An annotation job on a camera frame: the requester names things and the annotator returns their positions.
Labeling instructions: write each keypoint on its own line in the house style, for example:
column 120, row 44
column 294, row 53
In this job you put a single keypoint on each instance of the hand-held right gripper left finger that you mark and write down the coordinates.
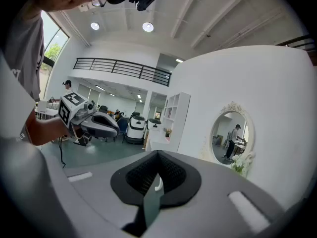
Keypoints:
column 99, row 182

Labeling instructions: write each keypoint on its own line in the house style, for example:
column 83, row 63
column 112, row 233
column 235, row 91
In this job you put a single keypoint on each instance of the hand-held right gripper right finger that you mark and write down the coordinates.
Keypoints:
column 218, row 187

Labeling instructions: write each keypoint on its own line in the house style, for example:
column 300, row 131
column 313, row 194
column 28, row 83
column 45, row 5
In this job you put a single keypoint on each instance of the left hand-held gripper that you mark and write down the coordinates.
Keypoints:
column 68, row 108

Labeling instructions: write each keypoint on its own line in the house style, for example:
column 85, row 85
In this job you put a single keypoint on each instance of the person's left forearm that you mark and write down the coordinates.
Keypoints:
column 47, row 130

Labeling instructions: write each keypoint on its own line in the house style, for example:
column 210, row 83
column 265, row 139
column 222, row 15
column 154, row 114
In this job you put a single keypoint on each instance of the person's left hand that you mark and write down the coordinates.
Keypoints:
column 78, row 131

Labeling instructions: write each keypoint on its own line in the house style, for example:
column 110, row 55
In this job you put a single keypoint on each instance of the blue chair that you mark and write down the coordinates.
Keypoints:
column 122, row 126

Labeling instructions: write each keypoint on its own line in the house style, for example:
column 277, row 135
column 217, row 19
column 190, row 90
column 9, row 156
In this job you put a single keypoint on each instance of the white flowers in vase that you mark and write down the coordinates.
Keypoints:
column 239, row 165

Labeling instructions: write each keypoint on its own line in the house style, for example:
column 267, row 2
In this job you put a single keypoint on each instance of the white black mobile robot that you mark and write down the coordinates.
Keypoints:
column 154, row 125
column 136, row 129

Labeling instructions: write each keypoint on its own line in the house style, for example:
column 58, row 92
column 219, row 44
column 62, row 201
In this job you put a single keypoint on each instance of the white low cabinet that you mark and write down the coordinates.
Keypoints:
column 157, row 139

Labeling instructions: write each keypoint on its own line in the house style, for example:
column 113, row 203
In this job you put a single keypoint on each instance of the white table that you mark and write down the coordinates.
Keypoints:
column 48, row 113

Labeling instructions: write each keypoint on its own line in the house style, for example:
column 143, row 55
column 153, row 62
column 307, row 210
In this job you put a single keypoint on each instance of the black metal railing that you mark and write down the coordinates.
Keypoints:
column 114, row 67
column 294, row 40

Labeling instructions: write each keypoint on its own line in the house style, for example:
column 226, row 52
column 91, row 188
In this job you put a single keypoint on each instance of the orange flowers in black pot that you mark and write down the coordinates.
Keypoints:
column 168, row 132

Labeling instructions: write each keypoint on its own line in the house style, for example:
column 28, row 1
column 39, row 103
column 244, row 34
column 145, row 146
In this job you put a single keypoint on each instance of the white shelf unit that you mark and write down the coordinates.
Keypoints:
column 179, row 118

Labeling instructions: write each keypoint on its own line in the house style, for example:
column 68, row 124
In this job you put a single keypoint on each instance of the large glass window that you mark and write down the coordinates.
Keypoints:
column 53, row 48

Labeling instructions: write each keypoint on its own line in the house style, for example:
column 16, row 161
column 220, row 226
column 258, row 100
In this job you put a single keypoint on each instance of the round ceiling lamp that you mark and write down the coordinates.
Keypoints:
column 94, row 25
column 147, row 26

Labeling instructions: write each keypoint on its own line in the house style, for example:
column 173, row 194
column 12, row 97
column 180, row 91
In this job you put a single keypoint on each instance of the person's grey shirt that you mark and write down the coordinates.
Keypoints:
column 24, row 46

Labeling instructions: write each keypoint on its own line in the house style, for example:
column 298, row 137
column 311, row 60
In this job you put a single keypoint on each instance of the oval mirror with cream frame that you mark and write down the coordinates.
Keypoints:
column 230, row 135

